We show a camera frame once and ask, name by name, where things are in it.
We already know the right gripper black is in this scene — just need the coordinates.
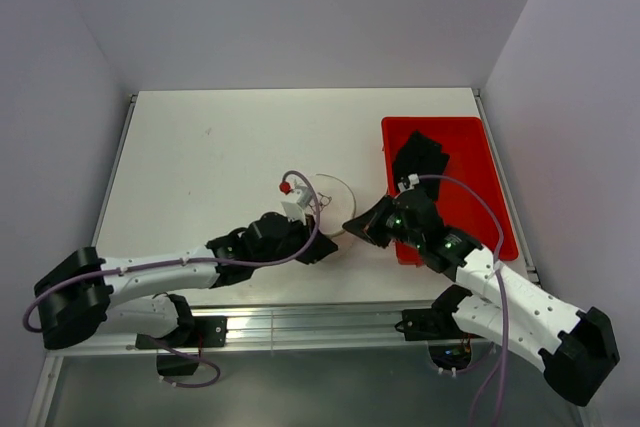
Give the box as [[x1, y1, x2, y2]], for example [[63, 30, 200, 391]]
[[344, 193, 423, 248]]

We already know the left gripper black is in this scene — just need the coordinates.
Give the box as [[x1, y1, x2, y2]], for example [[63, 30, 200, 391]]
[[253, 211, 337, 268]]

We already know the white mesh laundry bag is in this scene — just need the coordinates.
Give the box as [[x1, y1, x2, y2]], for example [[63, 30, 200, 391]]
[[296, 174, 356, 240]]

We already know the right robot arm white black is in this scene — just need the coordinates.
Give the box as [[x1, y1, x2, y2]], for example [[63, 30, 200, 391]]
[[343, 189, 620, 407]]

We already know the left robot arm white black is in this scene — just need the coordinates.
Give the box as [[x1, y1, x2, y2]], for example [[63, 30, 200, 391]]
[[23, 212, 338, 350]]

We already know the black garment in bin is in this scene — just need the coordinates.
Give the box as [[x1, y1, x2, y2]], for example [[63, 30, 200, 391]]
[[390, 131, 450, 195]]

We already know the red plastic bin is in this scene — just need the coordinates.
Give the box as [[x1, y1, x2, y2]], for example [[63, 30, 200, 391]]
[[381, 117, 519, 262]]

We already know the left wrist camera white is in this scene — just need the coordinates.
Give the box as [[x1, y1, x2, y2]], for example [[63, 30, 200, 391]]
[[279, 181, 312, 225]]

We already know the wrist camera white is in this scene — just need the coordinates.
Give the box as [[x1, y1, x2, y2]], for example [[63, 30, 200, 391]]
[[279, 181, 312, 225], [397, 173, 420, 193]]

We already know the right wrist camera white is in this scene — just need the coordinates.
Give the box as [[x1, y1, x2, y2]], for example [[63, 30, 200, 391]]
[[397, 173, 420, 193]]

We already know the aluminium mounting rail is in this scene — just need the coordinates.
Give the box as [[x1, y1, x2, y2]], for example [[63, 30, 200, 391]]
[[47, 299, 501, 356]]

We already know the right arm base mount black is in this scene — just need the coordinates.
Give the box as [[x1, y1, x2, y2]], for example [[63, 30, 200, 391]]
[[394, 308, 453, 342]]

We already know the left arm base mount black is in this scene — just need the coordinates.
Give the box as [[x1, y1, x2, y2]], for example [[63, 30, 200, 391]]
[[135, 316, 227, 350]]

